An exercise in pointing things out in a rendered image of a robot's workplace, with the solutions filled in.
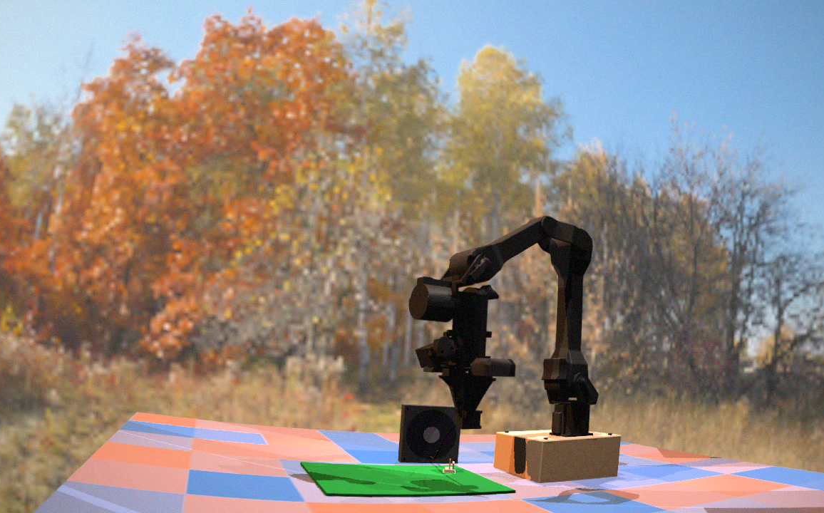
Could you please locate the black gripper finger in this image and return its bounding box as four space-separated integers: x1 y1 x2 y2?
438 375 466 410
458 377 496 419

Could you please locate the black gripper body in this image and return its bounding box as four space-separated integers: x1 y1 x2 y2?
423 323 516 378

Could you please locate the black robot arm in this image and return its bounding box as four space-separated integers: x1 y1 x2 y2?
408 215 599 437

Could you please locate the black square cooling fan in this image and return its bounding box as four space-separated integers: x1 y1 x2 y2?
398 403 460 464

